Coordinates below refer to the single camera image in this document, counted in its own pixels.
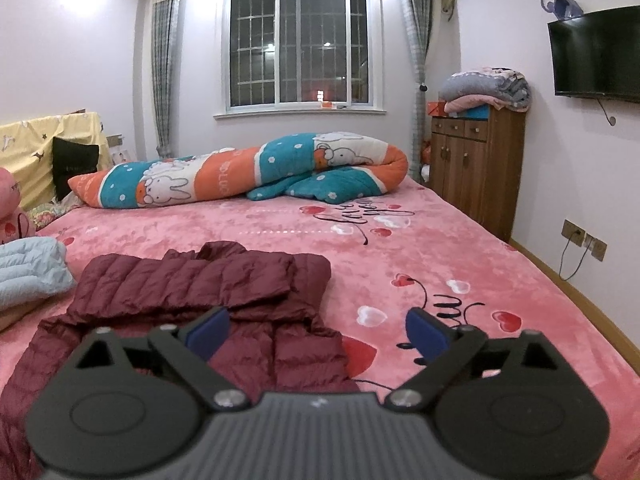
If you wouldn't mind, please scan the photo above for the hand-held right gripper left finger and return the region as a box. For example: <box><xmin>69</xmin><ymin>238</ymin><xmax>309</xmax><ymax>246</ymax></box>
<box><xmin>74</xmin><ymin>306</ymin><xmax>252</xmax><ymax>412</ymax></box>

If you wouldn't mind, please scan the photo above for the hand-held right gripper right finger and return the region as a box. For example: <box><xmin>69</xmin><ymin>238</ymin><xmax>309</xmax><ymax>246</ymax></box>
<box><xmin>382</xmin><ymin>306</ymin><xmax>563</xmax><ymax>412</ymax></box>

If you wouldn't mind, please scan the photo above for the maroon down jacket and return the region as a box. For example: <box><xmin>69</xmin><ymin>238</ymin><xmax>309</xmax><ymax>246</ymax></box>
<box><xmin>0</xmin><ymin>240</ymin><xmax>362</xmax><ymax>480</ymax></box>

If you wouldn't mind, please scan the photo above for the pink heart printed blanket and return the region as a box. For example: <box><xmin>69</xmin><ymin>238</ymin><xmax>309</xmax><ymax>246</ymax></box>
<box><xmin>0</xmin><ymin>174</ymin><xmax>640</xmax><ymax>480</ymax></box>

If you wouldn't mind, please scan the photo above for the rolled orange teal rabbit quilt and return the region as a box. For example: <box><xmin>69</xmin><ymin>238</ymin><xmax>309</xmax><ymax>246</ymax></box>
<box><xmin>67</xmin><ymin>131</ymin><xmax>410</xmax><ymax>210</ymax></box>

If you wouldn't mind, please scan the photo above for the brown wooden cabinet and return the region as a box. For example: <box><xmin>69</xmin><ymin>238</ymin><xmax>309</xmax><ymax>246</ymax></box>
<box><xmin>429</xmin><ymin>105</ymin><xmax>527</xmax><ymax>244</ymax></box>

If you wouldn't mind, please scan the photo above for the folded light blue down jacket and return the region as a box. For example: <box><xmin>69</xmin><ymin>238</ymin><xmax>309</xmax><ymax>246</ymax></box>
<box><xmin>0</xmin><ymin>236</ymin><xmax>79</xmax><ymax>312</ymax></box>

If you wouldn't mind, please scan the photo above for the floral printed cloth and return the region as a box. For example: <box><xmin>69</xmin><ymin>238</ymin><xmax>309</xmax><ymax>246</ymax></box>
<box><xmin>25</xmin><ymin>195</ymin><xmax>84</xmax><ymax>232</ymax></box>

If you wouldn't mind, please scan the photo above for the black cushion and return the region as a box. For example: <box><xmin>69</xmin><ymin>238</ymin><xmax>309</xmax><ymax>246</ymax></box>
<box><xmin>51</xmin><ymin>136</ymin><xmax>101</xmax><ymax>202</ymax></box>

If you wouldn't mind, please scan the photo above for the folded pink blanket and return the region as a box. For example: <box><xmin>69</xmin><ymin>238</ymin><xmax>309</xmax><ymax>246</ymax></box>
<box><xmin>443</xmin><ymin>94</ymin><xmax>494</xmax><ymax>115</ymax></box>

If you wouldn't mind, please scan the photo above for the pink plush toy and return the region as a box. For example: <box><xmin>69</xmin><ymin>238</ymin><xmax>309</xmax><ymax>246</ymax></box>
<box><xmin>0</xmin><ymin>167</ymin><xmax>39</xmax><ymax>246</ymax></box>

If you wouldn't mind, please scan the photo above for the yellow star printed cover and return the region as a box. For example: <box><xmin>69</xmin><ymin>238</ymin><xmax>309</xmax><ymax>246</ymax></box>
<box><xmin>0</xmin><ymin>109</ymin><xmax>114</xmax><ymax>211</ymax></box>

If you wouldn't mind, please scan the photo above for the folded grey printed blanket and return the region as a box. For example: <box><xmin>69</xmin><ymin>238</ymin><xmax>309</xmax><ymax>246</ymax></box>
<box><xmin>438</xmin><ymin>65</ymin><xmax>531</xmax><ymax>113</ymax></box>

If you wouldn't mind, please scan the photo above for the grey checked curtain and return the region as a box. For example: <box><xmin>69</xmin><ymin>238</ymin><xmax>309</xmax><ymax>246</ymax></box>
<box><xmin>149</xmin><ymin>0</ymin><xmax>182</xmax><ymax>159</ymax></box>
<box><xmin>399</xmin><ymin>0</ymin><xmax>434</xmax><ymax>179</ymax></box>

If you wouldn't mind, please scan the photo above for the white framed barred window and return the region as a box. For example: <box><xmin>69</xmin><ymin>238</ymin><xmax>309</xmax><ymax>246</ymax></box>
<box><xmin>212</xmin><ymin>0</ymin><xmax>389</xmax><ymax>120</ymax></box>

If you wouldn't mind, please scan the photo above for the black plugged power cable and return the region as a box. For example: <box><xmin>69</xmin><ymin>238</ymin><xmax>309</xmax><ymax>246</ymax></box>
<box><xmin>558</xmin><ymin>230</ymin><xmax>596</xmax><ymax>282</ymax></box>

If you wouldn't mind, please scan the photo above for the brass wall socket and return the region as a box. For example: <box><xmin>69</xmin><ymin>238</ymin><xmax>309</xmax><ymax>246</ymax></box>
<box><xmin>584</xmin><ymin>233</ymin><xmax>609</xmax><ymax>262</ymax></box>
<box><xmin>562</xmin><ymin>218</ymin><xmax>587</xmax><ymax>247</ymax></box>

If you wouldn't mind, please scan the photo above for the black television cable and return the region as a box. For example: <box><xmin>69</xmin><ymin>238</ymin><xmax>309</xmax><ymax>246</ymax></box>
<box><xmin>596</xmin><ymin>97</ymin><xmax>619</xmax><ymax>127</ymax></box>

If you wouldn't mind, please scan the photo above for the black wall television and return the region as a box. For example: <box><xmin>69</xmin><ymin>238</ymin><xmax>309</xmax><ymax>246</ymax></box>
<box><xmin>547</xmin><ymin>7</ymin><xmax>640</xmax><ymax>99</ymax></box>

